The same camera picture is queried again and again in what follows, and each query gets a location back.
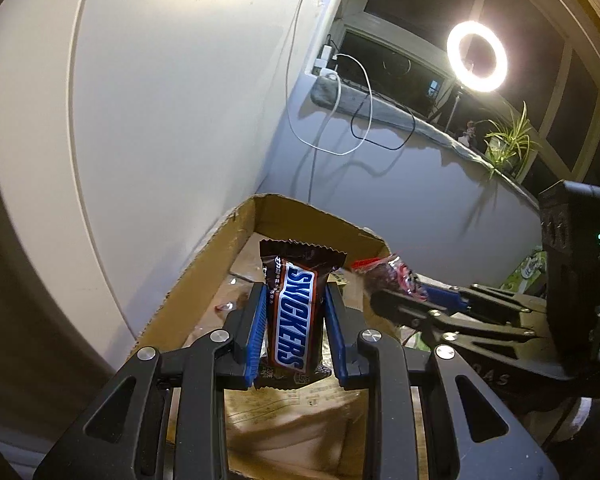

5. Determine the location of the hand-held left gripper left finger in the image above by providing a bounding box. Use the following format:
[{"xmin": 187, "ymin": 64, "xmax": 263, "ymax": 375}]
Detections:
[{"xmin": 32, "ymin": 282, "xmax": 268, "ymax": 480}]

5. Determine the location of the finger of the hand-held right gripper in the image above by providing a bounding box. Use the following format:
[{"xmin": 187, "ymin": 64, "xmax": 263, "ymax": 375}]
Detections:
[
  {"xmin": 420, "ymin": 282, "xmax": 548, "ymax": 326},
  {"xmin": 370, "ymin": 290, "xmax": 546, "ymax": 356}
]

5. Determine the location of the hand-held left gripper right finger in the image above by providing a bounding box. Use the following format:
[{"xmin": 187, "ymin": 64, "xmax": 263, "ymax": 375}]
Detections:
[{"xmin": 324, "ymin": 282, "xmax": 561, "ymax": 480}]

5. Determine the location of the brown chocolate bar blue print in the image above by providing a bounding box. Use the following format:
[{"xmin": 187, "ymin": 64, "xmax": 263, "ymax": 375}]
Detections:
[{"xmin": 254, "ymin": 239, "xmax": 348, "ymax": 391}]

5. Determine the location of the clear bag of dark dates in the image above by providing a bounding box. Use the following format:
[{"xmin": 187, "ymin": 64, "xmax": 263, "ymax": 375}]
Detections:
[{"xmin": 352, "ymin": 254, "xmax": 428, "ymax": 303}]

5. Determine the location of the cardboard box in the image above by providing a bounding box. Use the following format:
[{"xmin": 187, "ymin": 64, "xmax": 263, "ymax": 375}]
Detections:
[{"xmin": 127, "ymin": 192, "xmax": 396, "ymax": 480}]

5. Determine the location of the green paper bag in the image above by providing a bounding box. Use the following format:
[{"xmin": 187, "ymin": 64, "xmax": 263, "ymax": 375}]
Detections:
[{"xmin": 500, "ymin": 247, "xmax": 548, "ymax": 291}]

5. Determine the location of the potted spider plant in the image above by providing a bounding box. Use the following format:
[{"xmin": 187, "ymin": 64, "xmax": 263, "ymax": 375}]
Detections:
[{"xmin": 482, "ymin": 101, "xmax": 543, "ymax": 181}]

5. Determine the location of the black tripod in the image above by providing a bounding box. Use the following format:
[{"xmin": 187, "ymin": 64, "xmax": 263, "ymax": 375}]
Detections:
[{"xmin": 427, "ymin": 91, "xmax": 466, "ymax": 128}]

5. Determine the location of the grey windowsill cloth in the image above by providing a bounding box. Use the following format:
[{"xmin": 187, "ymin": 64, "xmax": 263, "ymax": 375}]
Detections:
[{"xmin": 310, "ymin": 76, "xmax": 541, "ymax": 206}]

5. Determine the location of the white cabinet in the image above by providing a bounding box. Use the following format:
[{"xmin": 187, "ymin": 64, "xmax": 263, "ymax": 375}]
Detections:
[{"xmin": 0, "ymin": 0, "xmax": 361, "ymax": 391}]

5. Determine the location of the black cable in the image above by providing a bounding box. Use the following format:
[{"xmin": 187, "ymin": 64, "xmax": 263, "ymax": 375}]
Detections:
[{"xmin": 351, "ymin": 94, "xmax": 416, "ymax": 151}]

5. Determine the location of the white cable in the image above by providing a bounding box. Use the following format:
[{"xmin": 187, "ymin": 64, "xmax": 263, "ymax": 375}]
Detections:
[{"xmin": 285, "ymin": 0, "xmax": 373, "ymax": 157}]

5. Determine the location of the ring light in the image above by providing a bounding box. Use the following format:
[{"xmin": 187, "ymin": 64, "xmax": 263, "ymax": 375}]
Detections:
[{"xmin": 447, "ymin": 21, "xmax": 508, "ymax": 93}]

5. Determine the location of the white wall charger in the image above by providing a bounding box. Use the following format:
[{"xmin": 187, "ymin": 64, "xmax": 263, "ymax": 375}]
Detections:
[{"xmin": 314, "ymin": 35, "xmax": 337, "ymax": 77}]

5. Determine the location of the white window frame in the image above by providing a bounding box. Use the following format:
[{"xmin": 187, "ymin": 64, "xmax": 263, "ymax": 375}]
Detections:
[{"xmin": 330, "ymin": 0, "xmax": 600, "ymax": 181}]

